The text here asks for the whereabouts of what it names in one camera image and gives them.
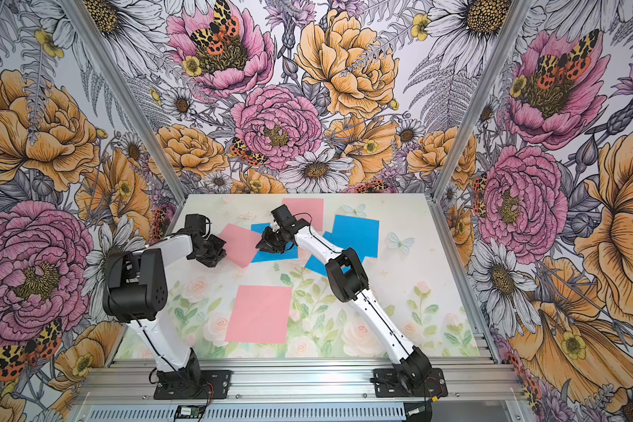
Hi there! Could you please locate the pink paper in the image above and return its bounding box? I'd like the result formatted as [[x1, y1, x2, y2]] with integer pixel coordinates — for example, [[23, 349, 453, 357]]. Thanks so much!
[[282, 198, 325, 232], [225, 286, 292, 345], [218, 223, 261, 268]]

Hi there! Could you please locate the blue paper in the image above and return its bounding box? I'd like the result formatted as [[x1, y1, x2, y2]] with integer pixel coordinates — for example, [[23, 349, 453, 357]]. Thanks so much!
[[249, 220, 300, 265], [305, 232, 376, 277], [330, 216, 380, 258]]

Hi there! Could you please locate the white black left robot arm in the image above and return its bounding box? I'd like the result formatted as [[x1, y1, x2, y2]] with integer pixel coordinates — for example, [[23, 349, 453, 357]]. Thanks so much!
[[103, 214, 226, 389]]

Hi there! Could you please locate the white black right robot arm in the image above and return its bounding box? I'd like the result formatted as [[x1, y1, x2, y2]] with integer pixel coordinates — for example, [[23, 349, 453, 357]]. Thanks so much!
[[256, 205, 433, 395]]

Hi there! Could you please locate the small green circuit board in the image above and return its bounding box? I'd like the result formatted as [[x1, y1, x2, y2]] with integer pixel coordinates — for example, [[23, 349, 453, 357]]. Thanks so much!
[[173, 405, 207, 421]]

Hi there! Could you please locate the aluminium frame post left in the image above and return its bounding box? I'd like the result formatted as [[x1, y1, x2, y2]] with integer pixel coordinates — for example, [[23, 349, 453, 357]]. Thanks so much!
[[62, 1, 188, 206]]

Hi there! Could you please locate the aluminium frame post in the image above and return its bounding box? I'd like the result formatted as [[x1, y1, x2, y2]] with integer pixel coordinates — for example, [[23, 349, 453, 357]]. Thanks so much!
[[428, 0, 532, 204], [62, 1, 188, 206]]

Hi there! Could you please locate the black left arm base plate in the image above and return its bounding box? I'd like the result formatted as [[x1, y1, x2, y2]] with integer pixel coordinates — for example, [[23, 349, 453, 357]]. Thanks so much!
[[153, 369, 232, 400]]

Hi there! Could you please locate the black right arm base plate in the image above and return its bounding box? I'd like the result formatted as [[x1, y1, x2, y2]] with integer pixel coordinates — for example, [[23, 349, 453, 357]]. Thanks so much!
[[369, 369, 448, 399]]

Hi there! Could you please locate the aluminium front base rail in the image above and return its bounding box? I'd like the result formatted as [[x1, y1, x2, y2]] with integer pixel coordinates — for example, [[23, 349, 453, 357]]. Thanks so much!
[[76, 357, 524, 405]]

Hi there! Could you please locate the aluminium frame post right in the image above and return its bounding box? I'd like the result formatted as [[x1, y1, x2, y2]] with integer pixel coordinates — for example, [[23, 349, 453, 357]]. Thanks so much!
[[428, 0, 532, 204]]

